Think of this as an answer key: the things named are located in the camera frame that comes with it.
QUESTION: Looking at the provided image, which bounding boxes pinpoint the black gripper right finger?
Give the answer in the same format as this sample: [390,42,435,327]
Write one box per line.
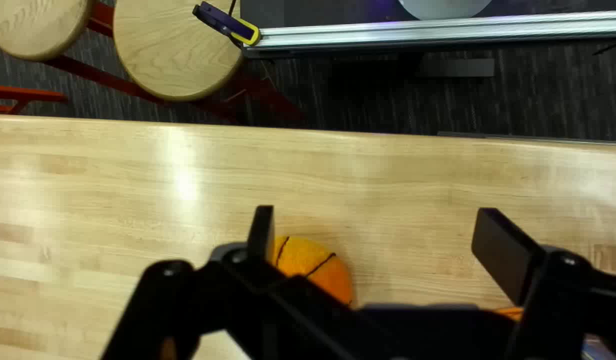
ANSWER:
[470,207,616,360]

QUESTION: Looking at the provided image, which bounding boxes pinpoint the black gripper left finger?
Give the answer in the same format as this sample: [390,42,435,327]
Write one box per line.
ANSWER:
[100,204,354,360]

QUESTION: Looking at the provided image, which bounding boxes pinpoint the robot base platform aluminium edge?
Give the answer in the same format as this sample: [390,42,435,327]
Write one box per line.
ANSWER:
[239,0,616,54]

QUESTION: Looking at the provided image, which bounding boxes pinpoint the orange pumpkin toy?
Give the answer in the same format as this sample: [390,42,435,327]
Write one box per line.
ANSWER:
[272,235,356,309]

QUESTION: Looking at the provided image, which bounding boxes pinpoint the round wooden stool red legs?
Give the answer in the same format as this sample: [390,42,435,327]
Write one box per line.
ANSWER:
[112,0,304,126]
[0,0,96,65]

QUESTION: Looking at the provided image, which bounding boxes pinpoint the blue clamp with yellow tip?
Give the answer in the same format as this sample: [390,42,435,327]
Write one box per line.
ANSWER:
[192,0,265,51]

